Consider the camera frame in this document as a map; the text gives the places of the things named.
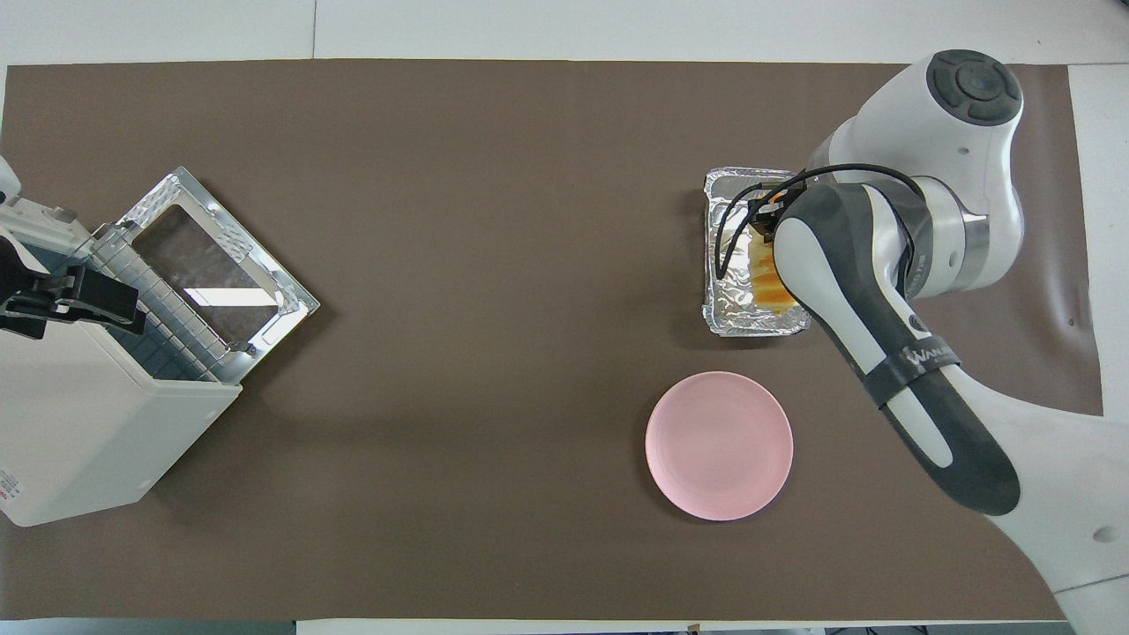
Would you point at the aluminium foil tray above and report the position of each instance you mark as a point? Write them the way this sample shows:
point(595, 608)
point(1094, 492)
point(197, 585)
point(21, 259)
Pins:
point(732, 309)

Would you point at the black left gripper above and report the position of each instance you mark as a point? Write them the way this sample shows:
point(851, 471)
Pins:
point(18, 278)

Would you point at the chrome glass oven door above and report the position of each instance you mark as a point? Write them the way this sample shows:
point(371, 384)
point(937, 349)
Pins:
point(212, 265)

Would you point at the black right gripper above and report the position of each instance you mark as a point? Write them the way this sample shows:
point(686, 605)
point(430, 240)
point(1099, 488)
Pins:
point(769, 210)

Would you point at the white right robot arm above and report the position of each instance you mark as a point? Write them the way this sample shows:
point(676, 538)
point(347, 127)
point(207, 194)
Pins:
point(970, 220)

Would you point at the golden twisted bread loaf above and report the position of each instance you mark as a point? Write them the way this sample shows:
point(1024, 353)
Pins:
point(766, 278)

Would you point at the white toaster oven body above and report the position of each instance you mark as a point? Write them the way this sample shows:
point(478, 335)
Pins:
point(79, 423)

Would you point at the pink round plate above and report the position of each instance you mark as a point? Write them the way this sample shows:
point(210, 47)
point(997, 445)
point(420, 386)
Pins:
point(719, 445)

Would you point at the brown table mat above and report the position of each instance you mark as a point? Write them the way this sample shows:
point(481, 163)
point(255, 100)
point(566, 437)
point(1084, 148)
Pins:
point(441, 353)

